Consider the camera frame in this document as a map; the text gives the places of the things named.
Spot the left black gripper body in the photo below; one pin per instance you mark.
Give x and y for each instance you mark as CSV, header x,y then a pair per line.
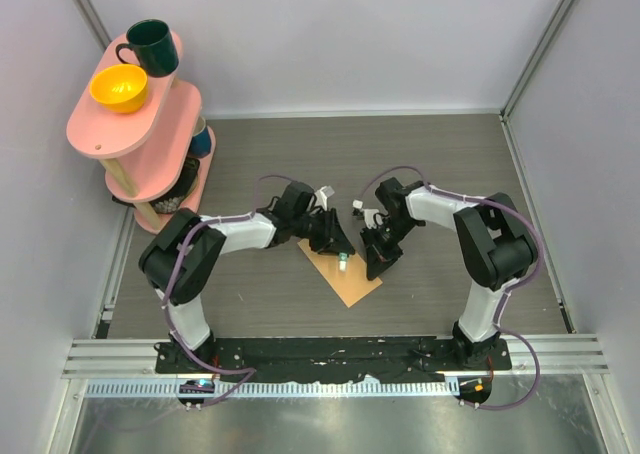
x,y
317,229

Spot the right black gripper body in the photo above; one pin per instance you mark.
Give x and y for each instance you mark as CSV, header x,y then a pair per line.
x,y
386,234

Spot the green white glue stick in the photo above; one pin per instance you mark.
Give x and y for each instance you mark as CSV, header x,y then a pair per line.
x,y
343,259

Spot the orange paper envelope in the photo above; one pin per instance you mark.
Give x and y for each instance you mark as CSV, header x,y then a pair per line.
x,y
350,286

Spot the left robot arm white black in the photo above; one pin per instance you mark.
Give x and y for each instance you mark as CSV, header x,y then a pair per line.
x,y
181,258

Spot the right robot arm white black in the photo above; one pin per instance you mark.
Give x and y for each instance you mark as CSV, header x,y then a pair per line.
x,y
498,246

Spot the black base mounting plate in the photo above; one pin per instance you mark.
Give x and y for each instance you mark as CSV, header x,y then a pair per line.
x,y
339,360

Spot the blue cup on shelf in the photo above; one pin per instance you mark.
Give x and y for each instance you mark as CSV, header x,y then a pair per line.
x,y
201,144

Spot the pink tiered wooden shelf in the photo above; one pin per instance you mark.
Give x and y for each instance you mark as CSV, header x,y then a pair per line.
x,y
142,153

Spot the yellow bowl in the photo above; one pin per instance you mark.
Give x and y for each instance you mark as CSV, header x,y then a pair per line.
x,y
120,88

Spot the dark green mug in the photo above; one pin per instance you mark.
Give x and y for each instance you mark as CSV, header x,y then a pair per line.
x,y
152,43

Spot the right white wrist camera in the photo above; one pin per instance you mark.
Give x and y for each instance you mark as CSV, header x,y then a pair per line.
x,y
370,216

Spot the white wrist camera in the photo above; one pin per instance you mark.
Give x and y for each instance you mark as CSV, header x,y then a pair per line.
x,y
370,216
322,197

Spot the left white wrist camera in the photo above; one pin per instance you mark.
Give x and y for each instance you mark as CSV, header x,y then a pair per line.
x,y
322,197

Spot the aluminium frame rail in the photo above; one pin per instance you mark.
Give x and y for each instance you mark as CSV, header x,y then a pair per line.
x,y
134,358

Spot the white slotted cable duct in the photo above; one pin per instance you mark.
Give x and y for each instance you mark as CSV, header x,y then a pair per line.
x,y
199,388

